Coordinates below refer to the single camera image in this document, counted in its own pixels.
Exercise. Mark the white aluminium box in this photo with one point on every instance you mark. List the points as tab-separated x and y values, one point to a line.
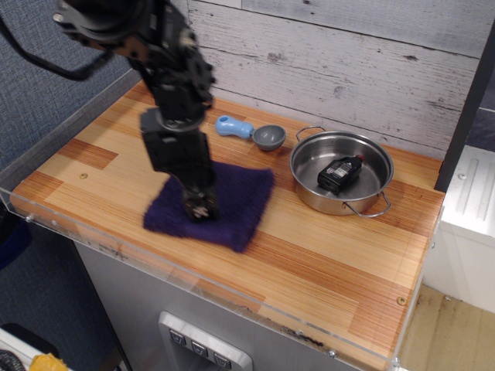
461	261

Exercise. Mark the silver cabinet with dispenser panel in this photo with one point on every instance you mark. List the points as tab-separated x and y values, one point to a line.
170	320

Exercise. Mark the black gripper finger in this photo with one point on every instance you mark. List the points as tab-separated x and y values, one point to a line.
211	203
194	208

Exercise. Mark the small black bottle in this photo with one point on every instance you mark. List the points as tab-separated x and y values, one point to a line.
340	173

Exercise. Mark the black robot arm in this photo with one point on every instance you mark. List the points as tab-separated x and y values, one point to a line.
158	43

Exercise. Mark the dark grey right post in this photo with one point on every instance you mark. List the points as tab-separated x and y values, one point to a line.
468	114

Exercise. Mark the metal pot with handles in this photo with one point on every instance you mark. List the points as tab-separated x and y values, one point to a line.
365	197

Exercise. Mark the blue object at left edge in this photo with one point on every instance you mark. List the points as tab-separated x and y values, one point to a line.
15	238

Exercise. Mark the blue and grey scoop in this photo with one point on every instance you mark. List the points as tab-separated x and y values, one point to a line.
267	138

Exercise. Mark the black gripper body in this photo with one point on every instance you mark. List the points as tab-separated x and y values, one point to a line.
185	155

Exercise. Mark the clear acrylic table guard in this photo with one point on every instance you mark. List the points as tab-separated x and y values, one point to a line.
312	291

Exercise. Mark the purple towel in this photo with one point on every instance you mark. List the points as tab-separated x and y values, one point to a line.
242	195

